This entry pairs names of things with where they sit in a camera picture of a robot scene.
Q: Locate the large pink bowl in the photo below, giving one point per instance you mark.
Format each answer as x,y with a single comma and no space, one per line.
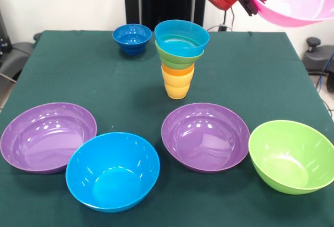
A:
297,2

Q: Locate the small light blue bowl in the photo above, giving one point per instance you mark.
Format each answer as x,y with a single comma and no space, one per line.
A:
182,42

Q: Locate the small green bowl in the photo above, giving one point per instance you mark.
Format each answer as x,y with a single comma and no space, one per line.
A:
177,61

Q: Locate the orange cup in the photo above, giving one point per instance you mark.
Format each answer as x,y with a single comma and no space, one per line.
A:
177,70

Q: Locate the purple bowl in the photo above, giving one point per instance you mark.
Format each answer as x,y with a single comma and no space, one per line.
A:
47,141
203,138

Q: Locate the black knobbed equipment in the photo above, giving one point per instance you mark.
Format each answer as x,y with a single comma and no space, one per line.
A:
313,43

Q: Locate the yellow cup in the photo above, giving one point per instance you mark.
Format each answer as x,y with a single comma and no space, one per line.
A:
177,86

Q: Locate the small dark blue bowl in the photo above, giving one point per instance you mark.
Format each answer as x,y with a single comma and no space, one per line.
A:
132,42

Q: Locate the large green bowl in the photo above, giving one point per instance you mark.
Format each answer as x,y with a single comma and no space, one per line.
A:
289,159

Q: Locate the dark green table cloth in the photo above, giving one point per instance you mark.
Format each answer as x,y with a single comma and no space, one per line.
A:
209,201

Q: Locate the large blue bowl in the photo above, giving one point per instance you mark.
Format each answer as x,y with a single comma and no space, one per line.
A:
112,175

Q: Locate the black chair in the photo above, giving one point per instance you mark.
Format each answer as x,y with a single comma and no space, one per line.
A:
13,55

